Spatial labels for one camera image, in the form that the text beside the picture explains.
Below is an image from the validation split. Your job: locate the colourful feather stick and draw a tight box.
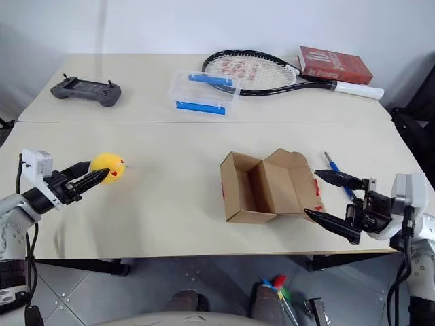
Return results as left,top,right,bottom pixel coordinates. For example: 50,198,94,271
259,274,302,326

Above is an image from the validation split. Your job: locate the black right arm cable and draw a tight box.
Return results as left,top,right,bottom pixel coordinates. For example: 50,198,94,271
387,206,417,326

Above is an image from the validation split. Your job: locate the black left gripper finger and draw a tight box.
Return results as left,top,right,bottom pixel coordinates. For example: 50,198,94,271
72,168,110,200
56,161,92,181

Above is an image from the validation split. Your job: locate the dark rounded shape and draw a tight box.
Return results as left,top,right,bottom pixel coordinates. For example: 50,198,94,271
250,283,290,326

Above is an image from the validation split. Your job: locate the black metal foot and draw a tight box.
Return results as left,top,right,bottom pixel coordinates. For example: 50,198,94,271
303,297,330,326

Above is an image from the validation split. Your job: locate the black tennis racket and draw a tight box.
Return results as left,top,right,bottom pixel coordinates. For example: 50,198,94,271
201,49,386,101

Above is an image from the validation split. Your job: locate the yellow emoji plush ball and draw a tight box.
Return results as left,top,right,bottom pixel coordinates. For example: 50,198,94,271
89,153,126,186

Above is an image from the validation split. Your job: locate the clear box with blue clasps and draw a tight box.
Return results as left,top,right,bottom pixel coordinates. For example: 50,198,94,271
167,69,242,118

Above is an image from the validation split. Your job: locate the brown cardboard box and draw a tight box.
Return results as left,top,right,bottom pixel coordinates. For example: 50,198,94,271
219,147,324,224

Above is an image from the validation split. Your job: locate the red book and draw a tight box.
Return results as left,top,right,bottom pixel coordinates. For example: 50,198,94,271
294,45,374,86

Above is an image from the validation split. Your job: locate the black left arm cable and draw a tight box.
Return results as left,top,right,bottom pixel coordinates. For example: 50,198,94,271
15,152,45,326

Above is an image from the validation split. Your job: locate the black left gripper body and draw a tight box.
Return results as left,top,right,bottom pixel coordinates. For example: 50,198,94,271
46,170,84,205

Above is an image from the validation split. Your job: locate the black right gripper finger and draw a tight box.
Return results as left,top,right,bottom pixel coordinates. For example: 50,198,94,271
304,208,362,246
313,169,364,191

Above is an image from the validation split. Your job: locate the grey handheld remote controller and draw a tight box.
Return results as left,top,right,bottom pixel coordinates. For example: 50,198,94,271
50,72,123,108

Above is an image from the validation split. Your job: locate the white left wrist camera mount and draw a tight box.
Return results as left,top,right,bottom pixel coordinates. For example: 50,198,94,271
19,148,65,210

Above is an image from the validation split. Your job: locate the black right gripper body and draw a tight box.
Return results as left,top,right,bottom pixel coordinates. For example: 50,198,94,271
345,177,393,235

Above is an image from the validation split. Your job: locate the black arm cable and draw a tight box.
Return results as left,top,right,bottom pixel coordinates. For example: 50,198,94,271
15,152,45,326
387,206,417,326

